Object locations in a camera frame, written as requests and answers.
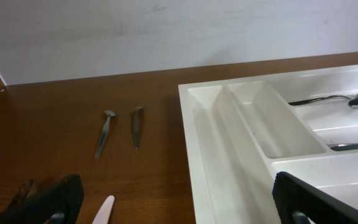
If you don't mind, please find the small metal spoon right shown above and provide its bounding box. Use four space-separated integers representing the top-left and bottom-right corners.
132 106 143 149

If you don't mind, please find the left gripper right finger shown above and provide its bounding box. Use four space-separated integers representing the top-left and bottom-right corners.
272 172 358 224

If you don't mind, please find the metal fork dark handle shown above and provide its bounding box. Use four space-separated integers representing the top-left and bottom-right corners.
288 95 352 106

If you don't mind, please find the white cutlery tray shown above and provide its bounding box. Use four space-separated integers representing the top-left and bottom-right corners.
178 65 358 223

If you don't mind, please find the pink plastic knife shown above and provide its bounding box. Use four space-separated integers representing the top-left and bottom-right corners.
92 195 115 224

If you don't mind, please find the small metal spoon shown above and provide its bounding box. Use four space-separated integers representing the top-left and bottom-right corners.
132 106 143 149
94 110 116 159

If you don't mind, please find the small metal spoon left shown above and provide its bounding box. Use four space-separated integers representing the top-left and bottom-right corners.
94 110 116 159

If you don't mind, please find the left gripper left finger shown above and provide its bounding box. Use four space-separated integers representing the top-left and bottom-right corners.
0 174 85 224

